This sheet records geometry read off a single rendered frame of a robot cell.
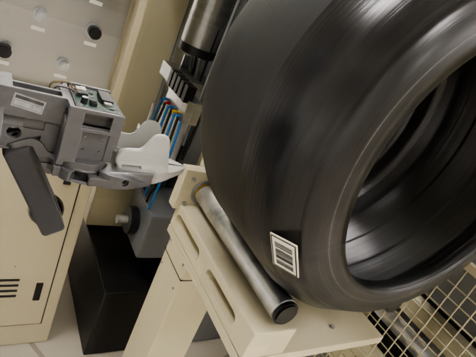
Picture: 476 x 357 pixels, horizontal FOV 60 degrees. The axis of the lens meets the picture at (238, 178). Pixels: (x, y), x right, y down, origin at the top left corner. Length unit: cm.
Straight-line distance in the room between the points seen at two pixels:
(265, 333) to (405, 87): 42
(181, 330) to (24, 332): 61
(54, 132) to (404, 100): 35
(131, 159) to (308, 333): 51
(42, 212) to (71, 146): 9
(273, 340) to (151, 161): 38
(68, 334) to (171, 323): 61
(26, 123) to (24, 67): 72
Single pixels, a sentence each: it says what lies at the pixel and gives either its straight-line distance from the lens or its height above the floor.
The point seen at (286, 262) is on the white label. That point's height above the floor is 103.
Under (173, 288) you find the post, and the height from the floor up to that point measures 58.
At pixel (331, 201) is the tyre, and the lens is 48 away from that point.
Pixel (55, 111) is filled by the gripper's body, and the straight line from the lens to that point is 43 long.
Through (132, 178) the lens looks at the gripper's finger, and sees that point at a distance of 45.
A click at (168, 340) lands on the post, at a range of 126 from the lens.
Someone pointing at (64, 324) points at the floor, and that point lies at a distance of 176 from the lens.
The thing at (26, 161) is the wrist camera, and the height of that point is 108.
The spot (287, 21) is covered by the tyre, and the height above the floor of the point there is 129.
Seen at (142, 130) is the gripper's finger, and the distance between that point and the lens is 49.
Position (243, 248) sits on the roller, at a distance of 73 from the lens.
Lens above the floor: 129
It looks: 22 degrees down
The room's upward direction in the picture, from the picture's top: 24 degrees clockwise
